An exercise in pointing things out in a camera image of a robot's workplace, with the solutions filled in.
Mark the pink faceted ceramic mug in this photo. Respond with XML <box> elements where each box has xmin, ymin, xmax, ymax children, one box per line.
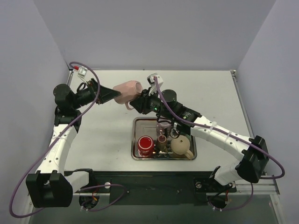
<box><xmin>113</xmin><ymin>80</ymin><xmax>143</xmax><ymax>110</ymax></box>

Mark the red ceramic mug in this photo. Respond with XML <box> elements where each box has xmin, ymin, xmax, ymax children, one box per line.
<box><xmin>137</xmin><ymin>136</ymin><xmax>155</xmax><ymax>157</ymax></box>

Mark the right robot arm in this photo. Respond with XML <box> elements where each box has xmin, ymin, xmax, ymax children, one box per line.
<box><xmin>129</xmin><ymin>90</ymin><xmax>269</xmax><ymax>191</ymax></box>

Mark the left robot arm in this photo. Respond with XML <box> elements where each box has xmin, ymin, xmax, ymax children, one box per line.
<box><xmin>26</xmin><ymin>78</ymin><xmax>121</xmax><ymax>208</ymax></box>

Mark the lilac ceramic mug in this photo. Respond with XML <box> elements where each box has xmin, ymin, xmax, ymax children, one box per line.
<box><xmin>156</xmin><ymin>121</ymin><xmax>171</xmax><ymax>135</ymax></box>

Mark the cream ceramic mug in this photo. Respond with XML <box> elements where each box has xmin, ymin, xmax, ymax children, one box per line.
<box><xmin>170</xmin><ymin>135</ymin><xmax>194</xmax><ymax>160</ymax></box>

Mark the stainless steel tray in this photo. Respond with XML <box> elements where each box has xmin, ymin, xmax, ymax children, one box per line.
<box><xmin>131</xmin><ymin>117</ymin><xmax>188</xmax><ymax>161</ymax></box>

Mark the small dark brown cup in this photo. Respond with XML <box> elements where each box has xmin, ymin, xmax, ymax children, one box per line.
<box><xmin>156</xmin><ymin>134</ymin><xmax>167</xmax><ymax>151</ymax></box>

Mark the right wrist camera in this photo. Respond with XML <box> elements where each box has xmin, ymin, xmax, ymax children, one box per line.
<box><xmin>147</xmin><ymin>73</ymin><xmax>164</xmax><ymax>96</ymax></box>

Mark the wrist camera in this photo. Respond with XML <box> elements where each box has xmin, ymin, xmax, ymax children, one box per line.
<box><xmin>147</xmin><ymin>73</ymin><xmax>164</xmax><ymax>96</ymax></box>
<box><xmin>77</xmin><ymin>66</ymin><xmax>88</xmax><ymax>79</ymax></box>

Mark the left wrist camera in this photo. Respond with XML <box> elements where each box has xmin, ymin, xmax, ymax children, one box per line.
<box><xmin>77</xmin><ymin>66</ymin><xmax>88</xmax><ymax>79</ymax></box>

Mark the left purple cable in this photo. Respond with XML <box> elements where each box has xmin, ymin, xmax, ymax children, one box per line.
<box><xmin>9</xmin><ymin>61</ymin><xmax>129</xmax><ymax>217</ymax></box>

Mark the purple cable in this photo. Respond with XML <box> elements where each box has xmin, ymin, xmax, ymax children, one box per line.
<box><xmin>154</xmin><ymin>77</ymin><xmax>285</xmax><ymax>213</ymax></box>
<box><xmin>9</xmin><ymin>61</ymin><xmax>129</xmax><ymax>217</ymax></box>

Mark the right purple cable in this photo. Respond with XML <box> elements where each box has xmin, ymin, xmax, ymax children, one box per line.
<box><xmin>154</xmin><ymin>77</ymin><xmax>285</xmax><ymax>213</ymax></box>

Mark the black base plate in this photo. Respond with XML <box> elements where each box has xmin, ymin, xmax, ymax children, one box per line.
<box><xmin>41</xmin><ymin>170</ymin><xmax>238</xmax><ymax>207</ymax></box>

